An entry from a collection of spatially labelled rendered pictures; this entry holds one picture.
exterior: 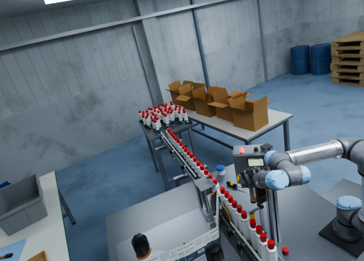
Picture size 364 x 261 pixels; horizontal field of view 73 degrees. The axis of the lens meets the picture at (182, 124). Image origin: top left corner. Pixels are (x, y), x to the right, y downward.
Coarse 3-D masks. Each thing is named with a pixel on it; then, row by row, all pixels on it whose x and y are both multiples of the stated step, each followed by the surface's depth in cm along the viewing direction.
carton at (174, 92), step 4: (184, 80) 462; (168, 84) 454; (172, 84) 457; (176, 84) 461; (180, 84) 465; (184, 84) 427; (192, 84) 439; (172, 88) 457; (176, 88) 461; (172, 92) 448; (176, 92) 424; (172, 96) 455; (176, 96) 442; (172, 100) 461; (176, 100) 448; (176, 104) 454; (180, 104) 439
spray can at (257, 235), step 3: (258, 225) 131; (258, 228) 129; (261, 228) 129; (255, 231) 133; (258, 231) 129; (261, 231) 129; (255, 234) 131; (258, 234) 130; (255, 237) 133; (258, 237) 129; (258, 240) 131; (258, 243) 132; (258, 246) 133; (258, 249) 134; (258, 252) 135; (258, 255) 136
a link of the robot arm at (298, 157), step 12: (324, 144) 116; (336, 144) 115; (348, 144) 114; (264, 156) 116; (276, 156) 110; (288, 156) 110; (300, 156) 111; (312, 156) 112; (324, 156) 113; (336, 156) 116
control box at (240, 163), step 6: (234, 150) 131; (246, 150) 128; (252, 150) 127; (234, 156) 127; (240, 156) 126; (246, 156) 125; (252, 156) 124; (258, 156) 123; (234, 162) 129; (240, 162) 127; (246, 162) 126; (264, 162) 124; (240, 168) 129; (246, 168) 128
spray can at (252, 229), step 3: (252, 219) 135; (252, 222) 134; (255, 222) 133; (249, 225) 137; (252, 225) 133; (255, 225) 134; (249, 228) 136; (252, 228) 134; (255, 228) 134; (249, 231) 137; (252, 231) 134; (252, 234) 135; (252, 237) 136; (252, 240) 138; (255, 240) 137; (252, 243) 139; (255, 243) 137; (252, 246) 140; (255, 246) 138; (255, 249) 139
